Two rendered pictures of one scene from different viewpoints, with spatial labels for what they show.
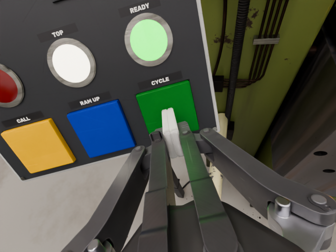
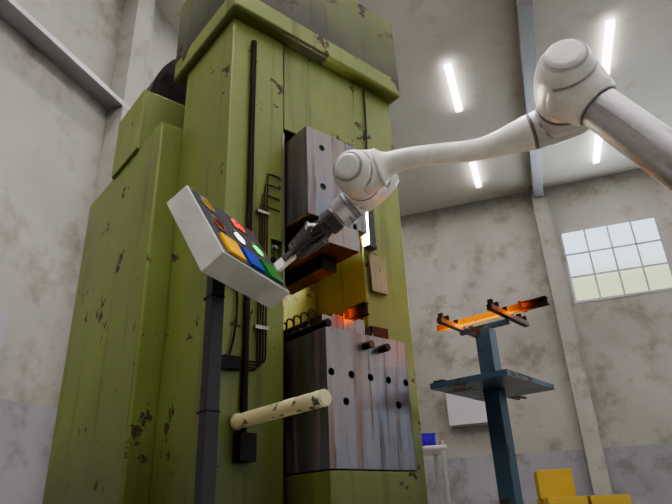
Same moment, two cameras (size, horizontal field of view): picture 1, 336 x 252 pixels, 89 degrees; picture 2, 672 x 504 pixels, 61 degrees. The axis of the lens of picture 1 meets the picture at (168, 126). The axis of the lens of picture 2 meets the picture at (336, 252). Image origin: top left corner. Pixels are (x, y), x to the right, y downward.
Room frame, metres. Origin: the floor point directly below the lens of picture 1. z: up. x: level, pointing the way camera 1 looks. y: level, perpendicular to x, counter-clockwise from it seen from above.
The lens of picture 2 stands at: (-0.53, 1.42, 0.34)
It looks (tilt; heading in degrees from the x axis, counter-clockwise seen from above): 25 degrees up; 289
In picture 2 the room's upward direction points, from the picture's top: 2 degrees counter-clockwise
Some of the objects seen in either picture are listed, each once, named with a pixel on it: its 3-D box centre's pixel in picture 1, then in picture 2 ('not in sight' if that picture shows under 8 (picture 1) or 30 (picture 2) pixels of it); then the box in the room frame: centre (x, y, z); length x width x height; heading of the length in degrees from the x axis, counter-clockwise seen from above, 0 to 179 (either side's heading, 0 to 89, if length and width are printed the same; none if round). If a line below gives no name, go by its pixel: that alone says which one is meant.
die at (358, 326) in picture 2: not in sight; (308, 339); (0.26, -0.55, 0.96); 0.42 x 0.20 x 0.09; 149
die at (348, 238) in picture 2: not in sight; (307, 253); (0.26, -0.55, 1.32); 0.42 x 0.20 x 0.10; 149
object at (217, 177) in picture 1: (216, 169); (277, 410); (0.18, -0.10, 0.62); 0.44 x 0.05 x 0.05; 149
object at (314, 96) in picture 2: not in sight; (293, 127); (0.37, -0.67, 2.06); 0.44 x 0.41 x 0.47; 149
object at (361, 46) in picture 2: not in sight; (290, 45); (0.38, -0.68, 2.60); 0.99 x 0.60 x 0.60; 59
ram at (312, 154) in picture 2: not in sight; (313, 203); (0.24, -0.59, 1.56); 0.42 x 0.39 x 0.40; 149
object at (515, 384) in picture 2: not in sight; (493, 386); (-0.38, -0.80, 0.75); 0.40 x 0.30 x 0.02; 69
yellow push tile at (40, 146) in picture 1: (42, 146); (231, 247); (0.18, 0.19, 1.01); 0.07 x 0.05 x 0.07; 84
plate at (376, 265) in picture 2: not in sight; (377, 274); (0.03, -0.78, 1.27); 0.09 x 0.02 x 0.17; 59
